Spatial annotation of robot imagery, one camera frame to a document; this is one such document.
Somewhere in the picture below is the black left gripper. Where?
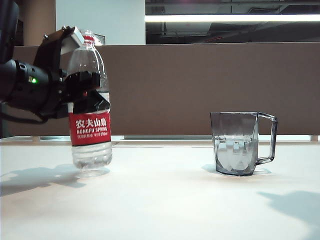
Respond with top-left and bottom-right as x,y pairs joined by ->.
37,70 -> 112,120

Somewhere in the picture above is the clear water bottle red label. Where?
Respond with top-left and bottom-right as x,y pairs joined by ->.
66,29 -> 114,179

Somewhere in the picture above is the grey transparent plastic mug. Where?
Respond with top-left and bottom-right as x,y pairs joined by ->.
209,111 -> 279,177

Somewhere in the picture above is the brown round pillar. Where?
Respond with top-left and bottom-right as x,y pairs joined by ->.
18,0 -> 57,47

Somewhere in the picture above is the brown desk partition panel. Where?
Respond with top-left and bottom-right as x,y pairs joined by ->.
11,43 -> 320,138

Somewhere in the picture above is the white ceiling light strip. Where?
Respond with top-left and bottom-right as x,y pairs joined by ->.
144,14 -> 320,23

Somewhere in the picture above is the small grey metal bracket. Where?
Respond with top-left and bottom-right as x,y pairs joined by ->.
93,34 -> 106,47

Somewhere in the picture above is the grey wrist camera black mount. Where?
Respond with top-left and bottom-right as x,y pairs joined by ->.
33,24 -> 85,74

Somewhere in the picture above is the thin black cable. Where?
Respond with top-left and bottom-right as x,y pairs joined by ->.
0,99 -> 50,125

